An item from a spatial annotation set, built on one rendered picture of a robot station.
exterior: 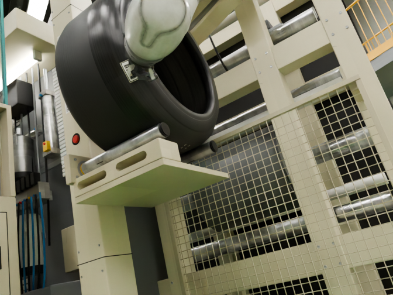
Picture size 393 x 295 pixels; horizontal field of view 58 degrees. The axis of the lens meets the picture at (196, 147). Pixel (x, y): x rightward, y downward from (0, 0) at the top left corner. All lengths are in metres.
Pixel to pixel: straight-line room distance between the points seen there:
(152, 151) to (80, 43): 0.39
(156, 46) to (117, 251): 0.81
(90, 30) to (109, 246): 0.67
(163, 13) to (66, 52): 0.62
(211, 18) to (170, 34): 1.12
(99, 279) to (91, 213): 0.21
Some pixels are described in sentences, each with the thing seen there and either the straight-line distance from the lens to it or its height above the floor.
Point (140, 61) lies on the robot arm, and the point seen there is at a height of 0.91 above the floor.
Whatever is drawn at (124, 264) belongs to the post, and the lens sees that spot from 1.27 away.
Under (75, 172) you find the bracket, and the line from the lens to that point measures 1.19.
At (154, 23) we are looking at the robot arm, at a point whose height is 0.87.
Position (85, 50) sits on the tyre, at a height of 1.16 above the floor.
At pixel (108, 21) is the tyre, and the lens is 1.08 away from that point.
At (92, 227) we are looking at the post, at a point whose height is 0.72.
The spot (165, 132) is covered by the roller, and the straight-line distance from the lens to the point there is 1.00.
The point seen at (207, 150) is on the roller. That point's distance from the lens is 1.22.
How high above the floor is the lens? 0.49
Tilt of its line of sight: 20 degrees up
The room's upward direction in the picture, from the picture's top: 14 degrees counter-clockwise
